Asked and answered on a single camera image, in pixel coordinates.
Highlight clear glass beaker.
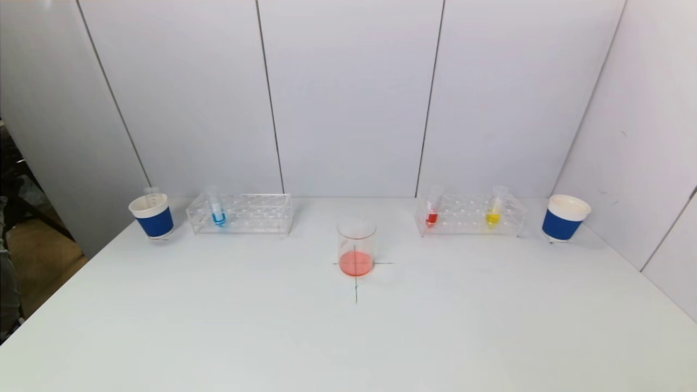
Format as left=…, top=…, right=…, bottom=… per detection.
left=336, top=217, right=377, bottom=278

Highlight test tube with red liquid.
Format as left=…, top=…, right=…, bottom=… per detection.
left=425, top=185, right=444, bottom=227

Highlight clear acrylic test tube rack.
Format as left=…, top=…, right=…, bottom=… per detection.
left=415, top=192, right=529, bottom=237
left=186, top=193, right=295, bottom=236

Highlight test tube with blue liquid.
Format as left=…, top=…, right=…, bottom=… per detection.
left=206, top=185, right=227, bottom=228

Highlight test tube with yellow liquid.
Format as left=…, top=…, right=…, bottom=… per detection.
left=484, top=185, right=510, bottom=227

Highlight blue white paper cup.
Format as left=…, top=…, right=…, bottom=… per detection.
left=541, top=194, right=592, bottom=243
left=128, top=193, right=175, bottom=240

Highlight black metal stand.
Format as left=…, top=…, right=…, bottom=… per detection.
left=0, top=121, right=75, bottom=243

